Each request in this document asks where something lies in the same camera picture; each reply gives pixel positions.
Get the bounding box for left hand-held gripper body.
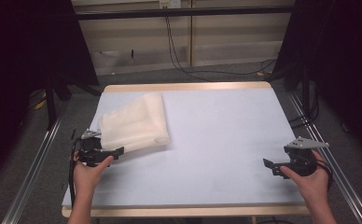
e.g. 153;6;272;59
75;128;109;168

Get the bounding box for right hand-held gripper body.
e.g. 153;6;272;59
283;135;330;177

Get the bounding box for white mesh laundry bag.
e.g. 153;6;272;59
98;92;171;154

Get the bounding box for person's left hand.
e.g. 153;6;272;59
72;151;115;200

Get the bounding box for person's right hand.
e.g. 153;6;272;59
279;149;330;209

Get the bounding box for black metal stand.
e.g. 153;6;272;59
44;73;103;131

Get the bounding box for light blue mat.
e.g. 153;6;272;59
62;86;308;208

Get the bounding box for yellow tape piece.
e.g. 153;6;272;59
34;98;48;111

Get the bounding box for wooden table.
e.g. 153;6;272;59
61;80;312;218

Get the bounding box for black curtain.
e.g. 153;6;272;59
0;0;100;188
271;0;362;164

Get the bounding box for black horizontal bar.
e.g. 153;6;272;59
76;5;296;21

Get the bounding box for right hand-held gripper cable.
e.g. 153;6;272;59
314;157;335;191

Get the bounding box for hand-held gripper cable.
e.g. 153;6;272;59
69;138;83;209
314;157;335;191

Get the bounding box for black floor cables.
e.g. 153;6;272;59
288;83;321;129

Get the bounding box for left hand-held gripper cable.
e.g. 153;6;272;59
69;138;83;209

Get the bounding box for metal floor rail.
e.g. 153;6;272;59
286;91;362;224
1;101;70;224

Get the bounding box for black wall cable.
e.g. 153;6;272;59
164;15;278;83

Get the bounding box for white wall socket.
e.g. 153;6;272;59
158;0;183;9

